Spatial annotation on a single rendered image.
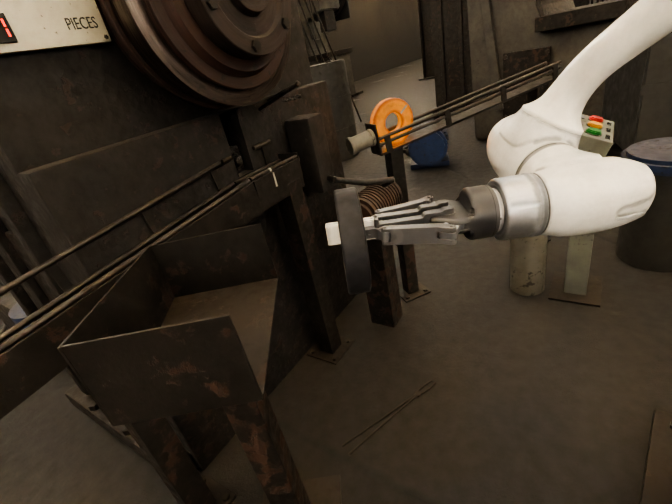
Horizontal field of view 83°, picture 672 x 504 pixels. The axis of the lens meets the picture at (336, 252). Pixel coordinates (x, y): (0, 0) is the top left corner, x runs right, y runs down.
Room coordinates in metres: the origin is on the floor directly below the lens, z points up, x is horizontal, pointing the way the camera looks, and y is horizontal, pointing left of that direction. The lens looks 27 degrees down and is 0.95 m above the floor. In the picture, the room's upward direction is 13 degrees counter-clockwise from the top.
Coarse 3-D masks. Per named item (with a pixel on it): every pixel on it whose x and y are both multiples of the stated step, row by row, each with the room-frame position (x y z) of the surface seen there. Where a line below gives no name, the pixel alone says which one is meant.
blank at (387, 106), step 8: (384, 104) 1.31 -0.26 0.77; (392, 104) 1.32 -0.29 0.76; (400, 104) 1.33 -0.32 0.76; (376, 112) 1.30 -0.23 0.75; (384, 112) 1.31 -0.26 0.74; (392, 112) 1.32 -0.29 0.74; (400, 112) 1.33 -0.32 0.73; (408, 112) 1.33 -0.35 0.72; (376, 120) 1.30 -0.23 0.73; (384, 120) 1.31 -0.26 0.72; (400, 120) 1.34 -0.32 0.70; (408, 120) 1.33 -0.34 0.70; (384, 128) 1.31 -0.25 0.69; (408, 128) 1.33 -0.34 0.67; (392, 136) 1.31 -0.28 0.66; (392, 144) 1.31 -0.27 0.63
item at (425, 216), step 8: (440, 208) 0.48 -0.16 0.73; (448, 208) 0.47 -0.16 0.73; (416, 216) 0.48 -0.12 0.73; (424, 216) 0.47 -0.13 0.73; (432, 216) 0.47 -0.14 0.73; (376, 224) 0.48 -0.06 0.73; (384, 224) 0.47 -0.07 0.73; (392, 224) 0.47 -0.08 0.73; (400, 224) 0.47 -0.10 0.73; (408, 224) 0.47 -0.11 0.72
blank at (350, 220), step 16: (336, 192) 0.50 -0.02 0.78; (352, 192) 0.49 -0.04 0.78; (336, 208) 0.46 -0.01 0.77; (352, 208) 0.46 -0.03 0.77; (352, 224) 0.44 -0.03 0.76; (352, 240) 0.43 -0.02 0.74; (352, 256) 0.42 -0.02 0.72; (368, 256) 0.42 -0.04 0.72; (352, 272) 0.42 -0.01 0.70; (368, 272) 0.42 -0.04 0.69; (352, 288) 0.43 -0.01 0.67; (368, 288) 0.43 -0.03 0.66
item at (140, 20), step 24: (120, 0) 0.86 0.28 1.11; (120, 24) 0.89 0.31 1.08; (144, 24) 0.85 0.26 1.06; (144, 48) 0.88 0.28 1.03; (168, 48) 0.88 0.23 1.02; (288, 48) 1.17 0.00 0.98; (168, 72) 0.90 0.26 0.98; (192, 72) 0.91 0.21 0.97; (192, 96) 0.96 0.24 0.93; (216, 96) 0.94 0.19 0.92; (240, 96) 1.00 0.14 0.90; (264, 96) 1.06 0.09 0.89
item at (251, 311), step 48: (192, 240) 0.62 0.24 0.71; (240, 240) 0.62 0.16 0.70; (144, 288) 0.56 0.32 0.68; (192, 288) 0.62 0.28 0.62; (240, 288) 0.61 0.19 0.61; (96, 336) 0.42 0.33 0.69; (144, 336) 0.36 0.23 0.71; (192, 336) 0.36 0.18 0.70; (240, 336) 0.48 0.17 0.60; (96, 384) 0.37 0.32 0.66; (144, 384) 0.36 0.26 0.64; (192, 384) 0.36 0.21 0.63; (240, 384) 0.36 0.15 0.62; (240, 432) 0.49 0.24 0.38; (288, 480) 0.48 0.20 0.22; (336, 480) 0.59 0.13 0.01
